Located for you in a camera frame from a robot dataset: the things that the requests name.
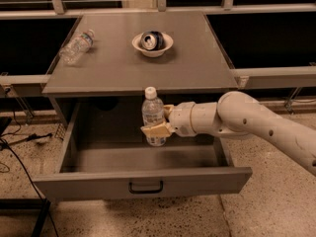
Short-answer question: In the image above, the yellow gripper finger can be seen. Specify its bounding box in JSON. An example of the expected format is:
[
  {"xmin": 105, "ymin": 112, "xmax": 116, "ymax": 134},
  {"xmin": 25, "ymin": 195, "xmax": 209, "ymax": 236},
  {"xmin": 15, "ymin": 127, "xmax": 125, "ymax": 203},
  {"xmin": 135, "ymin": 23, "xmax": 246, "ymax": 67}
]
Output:
[
  {"xmin": 164, "ymin": 105, "xmax": 174, "ymax": 119},
  {"xmin": 140, "ymin": 121, "xmax": 174, "ymax": 137}
]

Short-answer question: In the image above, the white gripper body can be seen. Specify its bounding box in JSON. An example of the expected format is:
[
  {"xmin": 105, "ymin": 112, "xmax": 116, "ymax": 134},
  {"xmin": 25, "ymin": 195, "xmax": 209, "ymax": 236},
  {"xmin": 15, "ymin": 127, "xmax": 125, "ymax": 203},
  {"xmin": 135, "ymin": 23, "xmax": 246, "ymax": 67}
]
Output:
[{"xmin": 168, "ymin": 102, "xmax": 196, "ymax": 137}]

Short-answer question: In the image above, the clear plastic water bottle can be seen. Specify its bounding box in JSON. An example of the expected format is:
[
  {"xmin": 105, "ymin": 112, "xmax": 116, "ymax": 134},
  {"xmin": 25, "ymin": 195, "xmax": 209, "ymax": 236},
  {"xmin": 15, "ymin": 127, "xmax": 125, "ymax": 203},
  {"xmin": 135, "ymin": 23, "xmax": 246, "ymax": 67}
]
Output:
[{"xmin": 141, "ymin": 86, "xmax": 167, "ymax": 147}]

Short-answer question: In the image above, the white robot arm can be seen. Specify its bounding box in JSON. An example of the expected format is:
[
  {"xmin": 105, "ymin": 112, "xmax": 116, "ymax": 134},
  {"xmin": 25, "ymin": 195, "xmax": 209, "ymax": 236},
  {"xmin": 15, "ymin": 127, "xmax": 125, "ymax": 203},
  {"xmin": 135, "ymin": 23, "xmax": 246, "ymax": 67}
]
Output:
[{"xmin": 141, "ymin": 91, "xmax": 316, "ymax": 176}]

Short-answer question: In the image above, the open grey top drawer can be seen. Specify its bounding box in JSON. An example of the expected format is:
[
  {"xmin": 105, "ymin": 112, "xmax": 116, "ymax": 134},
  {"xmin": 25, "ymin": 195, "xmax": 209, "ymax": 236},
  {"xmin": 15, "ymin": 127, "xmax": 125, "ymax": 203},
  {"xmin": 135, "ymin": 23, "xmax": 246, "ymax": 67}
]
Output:
[{"xmin": 34, "ymin": 102, "xmax": 252, "ymax": 200}]

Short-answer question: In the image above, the lying clear plastic bottle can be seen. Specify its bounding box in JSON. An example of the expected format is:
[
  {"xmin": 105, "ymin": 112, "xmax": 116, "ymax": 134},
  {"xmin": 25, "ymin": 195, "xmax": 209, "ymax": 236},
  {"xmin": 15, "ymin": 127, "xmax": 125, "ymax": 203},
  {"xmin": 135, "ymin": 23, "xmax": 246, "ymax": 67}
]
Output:
[{"xmin": 59, "ymin": 30, "xmax": 95, "ymax": 65}]

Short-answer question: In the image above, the grey metal cabinet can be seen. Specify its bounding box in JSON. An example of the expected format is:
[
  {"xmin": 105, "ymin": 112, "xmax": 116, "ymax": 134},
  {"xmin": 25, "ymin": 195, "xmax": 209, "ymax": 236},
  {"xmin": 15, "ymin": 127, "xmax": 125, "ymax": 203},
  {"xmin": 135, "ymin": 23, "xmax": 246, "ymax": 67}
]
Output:
[{"xmin": 41, "ymin": 11, "xmax": 239, "ymax": 140}]

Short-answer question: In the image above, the crushed dark soda can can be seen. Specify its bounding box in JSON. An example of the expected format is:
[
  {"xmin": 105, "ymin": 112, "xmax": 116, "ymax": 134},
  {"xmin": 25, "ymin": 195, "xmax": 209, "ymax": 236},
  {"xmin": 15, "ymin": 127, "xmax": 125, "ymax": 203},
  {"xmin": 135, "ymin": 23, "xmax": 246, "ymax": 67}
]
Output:
[{"xmin": 140, "ymin": 31, "xmax": 164, "ymax": 51}]

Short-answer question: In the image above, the white ceramic bowl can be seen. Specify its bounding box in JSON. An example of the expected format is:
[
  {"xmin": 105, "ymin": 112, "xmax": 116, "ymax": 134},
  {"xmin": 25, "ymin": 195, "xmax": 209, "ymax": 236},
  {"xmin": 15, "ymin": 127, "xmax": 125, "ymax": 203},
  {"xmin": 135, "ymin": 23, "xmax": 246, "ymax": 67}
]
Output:
[{"xmin": 132, "ymin": 32, "xmax": 174, "ymax": 57}]

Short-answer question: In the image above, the metal window railing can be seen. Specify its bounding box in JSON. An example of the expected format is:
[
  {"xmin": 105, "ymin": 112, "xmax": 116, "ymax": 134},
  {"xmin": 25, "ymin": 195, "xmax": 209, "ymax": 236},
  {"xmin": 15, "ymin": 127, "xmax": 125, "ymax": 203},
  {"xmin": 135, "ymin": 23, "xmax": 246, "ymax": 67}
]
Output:
[{"xmin": 1, "ymin": 0, "xmax": 316, "ymax": 97}]

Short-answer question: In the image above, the black stand base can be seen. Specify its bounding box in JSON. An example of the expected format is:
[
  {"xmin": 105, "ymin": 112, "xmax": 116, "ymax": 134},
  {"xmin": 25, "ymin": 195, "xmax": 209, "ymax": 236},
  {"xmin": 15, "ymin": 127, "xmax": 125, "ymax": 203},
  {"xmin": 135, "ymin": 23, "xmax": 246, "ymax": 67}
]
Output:
[{"xmin": 0, "ymin": 198, "xmax": 50, "ymax": 237}]

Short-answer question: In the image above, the black drawer handle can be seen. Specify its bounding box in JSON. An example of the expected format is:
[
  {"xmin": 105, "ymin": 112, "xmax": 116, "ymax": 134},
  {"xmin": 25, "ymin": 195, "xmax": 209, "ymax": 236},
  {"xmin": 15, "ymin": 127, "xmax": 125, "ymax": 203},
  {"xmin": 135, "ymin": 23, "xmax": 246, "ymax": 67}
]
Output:
[{"xmin": 128, "ymin": 181, "xmax": 164, "ymax": 195}]

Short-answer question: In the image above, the black cable on floor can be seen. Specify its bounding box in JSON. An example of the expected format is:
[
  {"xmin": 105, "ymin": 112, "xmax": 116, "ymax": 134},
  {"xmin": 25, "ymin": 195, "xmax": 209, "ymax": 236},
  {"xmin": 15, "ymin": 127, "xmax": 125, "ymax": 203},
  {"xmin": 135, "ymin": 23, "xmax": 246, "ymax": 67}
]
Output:
[{"xmin": 0, "ymin": 109, "xmax": 59, "ymax": 237}]

